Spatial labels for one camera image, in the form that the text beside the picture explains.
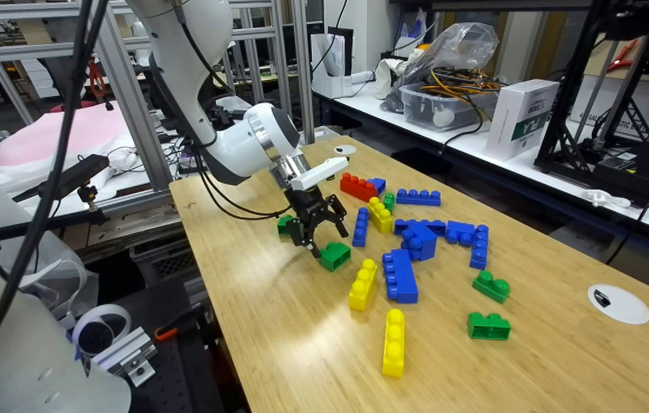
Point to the red toy block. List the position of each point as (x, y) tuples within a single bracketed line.
[(357, 188)]

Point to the chunky blue toy block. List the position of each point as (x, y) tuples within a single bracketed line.
[(419, 245)]

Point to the flat blue toy block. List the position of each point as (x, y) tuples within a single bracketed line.
[(434, 225)]

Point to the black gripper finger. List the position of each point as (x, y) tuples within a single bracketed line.
[(335, 216), (304, 232)]

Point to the white cardboard box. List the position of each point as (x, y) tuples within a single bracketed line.
[(519, 116)]

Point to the white side bench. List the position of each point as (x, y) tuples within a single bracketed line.
[(507, 169)]

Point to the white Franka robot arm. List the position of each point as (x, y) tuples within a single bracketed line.
[(188, 46)]

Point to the clear plastic bag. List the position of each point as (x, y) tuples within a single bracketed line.
[(462, 46)]

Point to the wide blue toy block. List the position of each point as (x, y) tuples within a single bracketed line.
[(400, 276)]

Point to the pink cloth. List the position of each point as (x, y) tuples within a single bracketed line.
[(56, 134)]

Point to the yellow toy block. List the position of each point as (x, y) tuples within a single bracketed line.
[(394, 346), (364, 286), (381, 219)]

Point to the white round sticker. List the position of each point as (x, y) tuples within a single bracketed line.
[(630, 312)]

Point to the black camera on stand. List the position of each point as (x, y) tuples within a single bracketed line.
[(73, 175)]

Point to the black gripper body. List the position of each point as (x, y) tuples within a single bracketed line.
[(308, 205)]

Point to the small white table grommet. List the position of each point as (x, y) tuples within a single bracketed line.
[(348, 151)]

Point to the clear plastic container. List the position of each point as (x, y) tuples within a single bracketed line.
[(447, 112)]

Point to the long blue toy block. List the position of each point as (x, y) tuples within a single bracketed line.
[(480, 250), (361, 229), (419, 199)]

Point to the translucent plastic cover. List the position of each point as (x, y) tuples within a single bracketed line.
[(73, 283)]

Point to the small blue toy block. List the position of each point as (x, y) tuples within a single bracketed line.
[(460, 232), (380, 184)]

